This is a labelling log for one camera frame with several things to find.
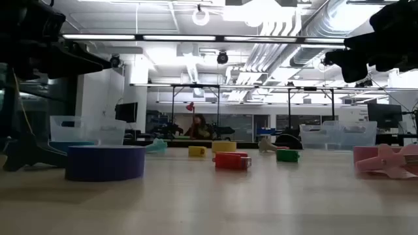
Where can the black background robot arm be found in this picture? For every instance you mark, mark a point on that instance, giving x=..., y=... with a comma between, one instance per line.
x=168, y=129
x=224, y=130

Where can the dark shelving rack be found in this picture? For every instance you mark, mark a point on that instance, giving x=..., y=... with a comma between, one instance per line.
x=49, y=107

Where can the person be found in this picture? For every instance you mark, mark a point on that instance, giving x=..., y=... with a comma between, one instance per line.
x=200, y=128

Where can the dark blue stapler remover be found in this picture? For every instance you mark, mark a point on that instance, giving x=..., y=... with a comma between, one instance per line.
x=29, y=155

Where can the yellow tape roll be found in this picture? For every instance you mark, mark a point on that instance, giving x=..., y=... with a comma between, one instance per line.
x=223, y=146

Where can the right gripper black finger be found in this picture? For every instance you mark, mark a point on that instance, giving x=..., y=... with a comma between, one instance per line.
x=385, y=42
x=359, y=65

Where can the red mini stapler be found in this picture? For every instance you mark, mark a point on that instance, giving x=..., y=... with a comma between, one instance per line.
x=230, y=161
x=283, y=148

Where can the pink stapler remover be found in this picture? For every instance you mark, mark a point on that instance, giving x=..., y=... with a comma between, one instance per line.
x=392, y=162

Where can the purple tape roll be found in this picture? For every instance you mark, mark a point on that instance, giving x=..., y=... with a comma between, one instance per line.
x=104, y=163

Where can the yellow mini stapler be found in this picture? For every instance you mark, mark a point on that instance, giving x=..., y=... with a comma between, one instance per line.
x=197, y=151

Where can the black overhead light bar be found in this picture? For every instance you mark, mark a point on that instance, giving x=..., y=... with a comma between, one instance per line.
x=179, y=38

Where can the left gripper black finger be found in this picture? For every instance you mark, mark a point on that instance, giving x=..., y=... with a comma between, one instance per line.
x=75, y=65
x=62, y=47

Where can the clear plastic bin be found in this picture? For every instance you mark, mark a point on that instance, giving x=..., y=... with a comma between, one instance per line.
x=339, y=135
x=86, y=130

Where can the black background rig frame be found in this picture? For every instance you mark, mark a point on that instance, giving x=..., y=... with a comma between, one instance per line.
x=310, y=88
x=196, y=85

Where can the blue box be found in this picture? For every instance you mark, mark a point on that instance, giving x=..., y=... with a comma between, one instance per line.
x=266, y=131

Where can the silver ceiling duct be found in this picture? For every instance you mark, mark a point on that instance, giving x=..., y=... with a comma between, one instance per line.
x=320, y=32

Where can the black hanging camera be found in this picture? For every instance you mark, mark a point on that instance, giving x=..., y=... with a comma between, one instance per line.
x=115, y=61
x=222, y=57

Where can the teal stapler remover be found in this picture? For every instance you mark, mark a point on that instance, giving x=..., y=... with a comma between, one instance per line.
x=157, y=146

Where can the green mini stapler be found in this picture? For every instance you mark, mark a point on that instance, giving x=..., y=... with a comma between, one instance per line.
x=287, y=155

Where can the red desk lamp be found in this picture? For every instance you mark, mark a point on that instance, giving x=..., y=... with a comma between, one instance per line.
x=190, y=106

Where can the black computer monitor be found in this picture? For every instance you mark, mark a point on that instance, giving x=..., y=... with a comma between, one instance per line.
x=384, y=115
x=126, y=112

